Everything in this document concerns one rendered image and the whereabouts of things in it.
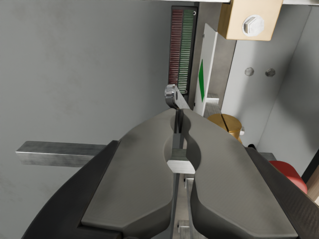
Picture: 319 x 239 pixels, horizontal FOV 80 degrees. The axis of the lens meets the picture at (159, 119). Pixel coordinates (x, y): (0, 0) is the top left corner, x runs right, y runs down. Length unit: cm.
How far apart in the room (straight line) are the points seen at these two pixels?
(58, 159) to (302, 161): 47
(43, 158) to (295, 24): 56
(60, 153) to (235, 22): 31
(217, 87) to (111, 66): 85
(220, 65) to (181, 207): 49
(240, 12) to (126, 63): 97
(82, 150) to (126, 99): 92
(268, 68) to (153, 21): 70
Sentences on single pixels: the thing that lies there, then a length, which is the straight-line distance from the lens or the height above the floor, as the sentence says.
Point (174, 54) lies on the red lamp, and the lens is 40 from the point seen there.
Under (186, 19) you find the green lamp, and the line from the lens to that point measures 39.
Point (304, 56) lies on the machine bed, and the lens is 53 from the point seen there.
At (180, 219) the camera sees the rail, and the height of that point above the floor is 70.
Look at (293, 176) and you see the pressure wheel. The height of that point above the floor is 90.
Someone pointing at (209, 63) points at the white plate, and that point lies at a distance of 31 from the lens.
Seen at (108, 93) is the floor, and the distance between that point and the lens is 126.
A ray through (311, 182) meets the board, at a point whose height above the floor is 88.
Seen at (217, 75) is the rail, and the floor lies 70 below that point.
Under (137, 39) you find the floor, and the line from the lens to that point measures 112.
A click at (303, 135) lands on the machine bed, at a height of 76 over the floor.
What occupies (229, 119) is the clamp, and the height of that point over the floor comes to 84.
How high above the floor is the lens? 109
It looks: 57 degrees down
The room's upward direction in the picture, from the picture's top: 174 degrees counter-clockwise
